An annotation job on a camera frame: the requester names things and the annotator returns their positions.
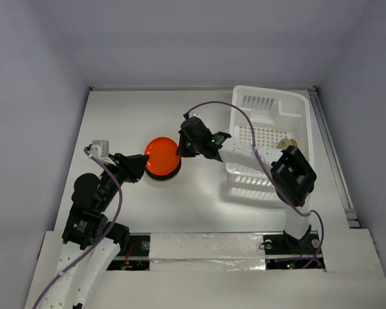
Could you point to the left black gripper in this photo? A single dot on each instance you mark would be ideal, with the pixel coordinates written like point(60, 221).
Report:
point(132, 166)

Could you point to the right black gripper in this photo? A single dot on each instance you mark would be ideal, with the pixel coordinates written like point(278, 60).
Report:
point(186, 138)

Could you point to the orange red plate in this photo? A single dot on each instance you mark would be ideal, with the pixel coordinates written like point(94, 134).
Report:
point(164, 162)

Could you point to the blue grey patterned plate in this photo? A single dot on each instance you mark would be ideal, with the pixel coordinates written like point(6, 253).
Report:
point(162, 178)

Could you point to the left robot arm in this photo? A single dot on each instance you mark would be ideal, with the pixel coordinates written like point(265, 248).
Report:
point(90, 241)

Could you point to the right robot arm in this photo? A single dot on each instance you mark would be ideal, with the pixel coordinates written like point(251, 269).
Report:
point(287, 169)

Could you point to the white plastic dish rack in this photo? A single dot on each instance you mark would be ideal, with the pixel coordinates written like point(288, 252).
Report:
point(275, 114)

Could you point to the beige plate at rack end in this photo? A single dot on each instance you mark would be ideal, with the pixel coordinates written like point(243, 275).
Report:
point(286, 142)

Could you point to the white foam strip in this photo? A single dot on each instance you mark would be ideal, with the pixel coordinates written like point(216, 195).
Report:
point(208, 252)

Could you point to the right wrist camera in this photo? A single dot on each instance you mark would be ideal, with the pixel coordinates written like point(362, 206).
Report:
point(190, 115)

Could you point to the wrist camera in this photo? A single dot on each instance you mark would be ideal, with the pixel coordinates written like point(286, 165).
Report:
point(98, 149)
point(190, 115)

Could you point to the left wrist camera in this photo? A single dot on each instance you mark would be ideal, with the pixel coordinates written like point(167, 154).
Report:
point(98, 149)

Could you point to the aluminium rail on right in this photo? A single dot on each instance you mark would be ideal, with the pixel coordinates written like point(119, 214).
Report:
point(341, 185)

